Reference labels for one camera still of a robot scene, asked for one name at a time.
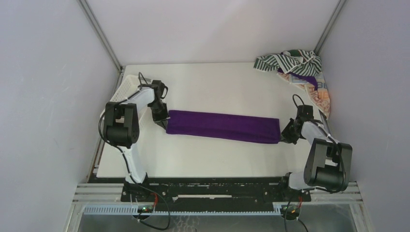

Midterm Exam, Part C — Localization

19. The purple towel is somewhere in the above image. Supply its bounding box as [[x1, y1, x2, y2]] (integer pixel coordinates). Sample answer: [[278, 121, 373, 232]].
[[166, 110, 281, 144]]

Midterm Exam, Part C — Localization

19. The right controller board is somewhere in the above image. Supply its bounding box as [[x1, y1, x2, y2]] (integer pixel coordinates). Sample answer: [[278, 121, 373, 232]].
[[280, 205, 301, 220]]

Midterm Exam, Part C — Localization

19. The controller board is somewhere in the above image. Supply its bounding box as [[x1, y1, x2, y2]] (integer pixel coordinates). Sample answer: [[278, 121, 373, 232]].
[[280, 205, 301, 220], [137, 206, 154, 214]]

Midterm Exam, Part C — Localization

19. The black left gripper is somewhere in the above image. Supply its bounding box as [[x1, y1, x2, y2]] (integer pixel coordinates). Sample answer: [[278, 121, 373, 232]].
[[148, 101, 170, 129]]

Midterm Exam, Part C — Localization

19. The white plastic basket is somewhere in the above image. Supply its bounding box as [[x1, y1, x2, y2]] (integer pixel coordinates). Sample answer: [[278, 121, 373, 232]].
[[109, 72, 152, 123]]

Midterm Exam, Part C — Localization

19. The aluminium corner post right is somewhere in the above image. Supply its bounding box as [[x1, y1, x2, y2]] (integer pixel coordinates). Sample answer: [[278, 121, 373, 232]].
[[314, 0, 348, 55]]

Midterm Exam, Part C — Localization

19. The aluminium corner post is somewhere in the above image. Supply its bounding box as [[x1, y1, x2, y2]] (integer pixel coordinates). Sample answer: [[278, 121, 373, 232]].
[[77, 0, 122, 72], [314, 0, 348, 55]]

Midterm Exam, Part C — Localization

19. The aluminium corner post left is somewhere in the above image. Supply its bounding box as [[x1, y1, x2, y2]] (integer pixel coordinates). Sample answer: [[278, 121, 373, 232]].
[[77, 0, 122, 72]]

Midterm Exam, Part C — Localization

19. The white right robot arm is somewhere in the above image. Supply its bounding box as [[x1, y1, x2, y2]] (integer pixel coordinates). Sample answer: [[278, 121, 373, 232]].
[[279, 104, 352, 201]]

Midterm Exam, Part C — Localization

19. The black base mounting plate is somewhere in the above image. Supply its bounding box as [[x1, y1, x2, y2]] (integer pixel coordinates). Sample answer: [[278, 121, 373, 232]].
[[120, 176, 311, 212]]

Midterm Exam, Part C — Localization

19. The white slotted cable duct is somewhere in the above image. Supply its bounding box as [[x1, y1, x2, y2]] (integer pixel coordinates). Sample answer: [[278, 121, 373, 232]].
[[83, 205, 281, 216]]

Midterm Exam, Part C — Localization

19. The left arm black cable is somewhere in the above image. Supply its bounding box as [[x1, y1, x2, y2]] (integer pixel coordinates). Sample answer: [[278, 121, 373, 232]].
[[98, 72, 169, 193]]

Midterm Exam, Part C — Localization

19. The cream bear print towel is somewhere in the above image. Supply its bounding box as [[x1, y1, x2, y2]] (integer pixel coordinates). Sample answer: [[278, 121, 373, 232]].
[[277, 72, 331, 118]]

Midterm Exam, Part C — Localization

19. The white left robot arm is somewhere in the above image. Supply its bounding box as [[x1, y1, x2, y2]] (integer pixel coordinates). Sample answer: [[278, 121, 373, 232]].
[[98, 75, 170, 202]]

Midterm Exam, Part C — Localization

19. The left controller board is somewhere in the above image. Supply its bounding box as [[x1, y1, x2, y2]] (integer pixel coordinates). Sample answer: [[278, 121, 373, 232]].
[[137, 206, 154, 214]]

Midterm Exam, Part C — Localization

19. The green white striped towel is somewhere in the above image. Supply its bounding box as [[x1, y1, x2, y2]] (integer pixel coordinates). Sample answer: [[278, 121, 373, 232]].
[[253, 49, 322, 76]]

